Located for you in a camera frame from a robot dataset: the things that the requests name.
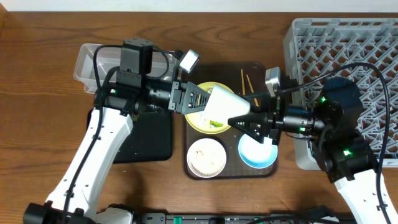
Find black plastic bin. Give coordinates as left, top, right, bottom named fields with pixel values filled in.
left=80, top=107, right=172, bottom=164

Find blue bowl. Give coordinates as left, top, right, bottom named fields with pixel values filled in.
left=238, top=134, right=278, bottom=169

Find white paper cup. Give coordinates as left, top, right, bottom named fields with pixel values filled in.
left=202, top=84, right=251, bottom=124

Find rice and food scraps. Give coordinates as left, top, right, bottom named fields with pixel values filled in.
left=192, top=150, right=223, bottom=175

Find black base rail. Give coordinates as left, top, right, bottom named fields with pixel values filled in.
left=132, top=212, right=356, bottom=224

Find yellow round plate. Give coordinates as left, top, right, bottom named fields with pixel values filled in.
left=185, top=82, right=233, bottom=134

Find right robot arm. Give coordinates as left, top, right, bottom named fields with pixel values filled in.
left=228, top=78, right=397, bottom=223

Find dark brown serving tray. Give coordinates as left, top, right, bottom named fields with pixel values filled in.
left=182, top=62, right=279, bottom=180

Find clear plastic bin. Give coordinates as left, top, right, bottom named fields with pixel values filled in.
left=73, top=44, right=177, bottom=94

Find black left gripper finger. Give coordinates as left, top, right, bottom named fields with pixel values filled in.
left=186, top=82, right=210, bottom=101
left=182, top=100, right=208, bottom=114

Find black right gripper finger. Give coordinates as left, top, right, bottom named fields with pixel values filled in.
left=243, top=91, right=271, bottom=113
left=228, top=113, right=269, bottom=143

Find white bowl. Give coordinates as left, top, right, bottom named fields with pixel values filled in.
left=187, top=138, right=227, bottom=179

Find grey dishwasher rack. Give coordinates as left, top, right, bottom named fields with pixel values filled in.
left=283, top=18, right=397, bottom=168

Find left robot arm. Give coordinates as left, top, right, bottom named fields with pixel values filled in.
left=22, top=39, right=210, bottom=223

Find wooden chopstick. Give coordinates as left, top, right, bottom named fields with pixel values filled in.
left=246, top=74, right=259, bottom=107
left=241, top=69, right=246, bottom=95

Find green orange snack wrapper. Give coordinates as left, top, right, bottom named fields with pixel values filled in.
left=210, top=121, right=224, bottom=128

